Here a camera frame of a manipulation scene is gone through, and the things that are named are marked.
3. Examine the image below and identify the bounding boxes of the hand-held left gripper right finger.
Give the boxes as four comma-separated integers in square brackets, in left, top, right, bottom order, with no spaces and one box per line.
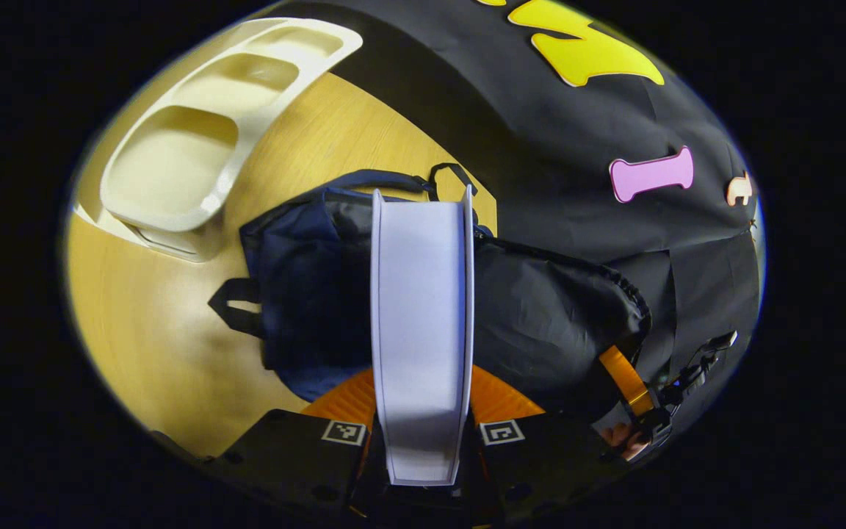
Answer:
[458,364,629,521]

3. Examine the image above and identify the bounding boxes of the white cover book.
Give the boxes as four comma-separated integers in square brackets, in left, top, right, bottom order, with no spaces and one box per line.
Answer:
[370,185,477,487]

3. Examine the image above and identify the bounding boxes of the blue schoolbag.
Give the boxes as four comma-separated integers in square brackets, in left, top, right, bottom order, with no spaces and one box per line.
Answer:
[208,162,653,423]

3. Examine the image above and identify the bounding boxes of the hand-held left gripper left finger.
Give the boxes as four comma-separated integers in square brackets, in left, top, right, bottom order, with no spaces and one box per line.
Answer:
[203,366,388,519]

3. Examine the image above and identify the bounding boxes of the black backdrop cloth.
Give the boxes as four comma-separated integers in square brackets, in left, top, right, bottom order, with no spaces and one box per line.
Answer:
[276,0,765,412]

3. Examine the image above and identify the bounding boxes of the white plastic bookshelf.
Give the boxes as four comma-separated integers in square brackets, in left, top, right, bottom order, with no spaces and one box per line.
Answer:
[98,16,365,264]

